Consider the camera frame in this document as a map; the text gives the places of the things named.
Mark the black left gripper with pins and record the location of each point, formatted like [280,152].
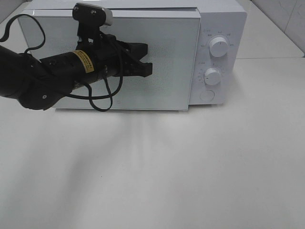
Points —
[112,57]

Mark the white microwave door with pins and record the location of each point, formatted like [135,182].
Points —
[171,36]

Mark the round door release button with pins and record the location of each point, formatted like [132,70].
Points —
[207,96]

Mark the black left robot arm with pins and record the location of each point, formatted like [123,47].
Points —
[38,84]

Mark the lower white dial knob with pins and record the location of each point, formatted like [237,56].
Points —
[212,76]

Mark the white dial knob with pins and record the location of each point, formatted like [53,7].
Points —
[212,76]
[218,46]

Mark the upper white dial knob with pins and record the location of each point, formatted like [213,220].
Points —
[218,46]

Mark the white microwave oven body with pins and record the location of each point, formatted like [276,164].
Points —
[218,17]

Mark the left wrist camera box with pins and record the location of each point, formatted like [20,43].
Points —
[90,18]

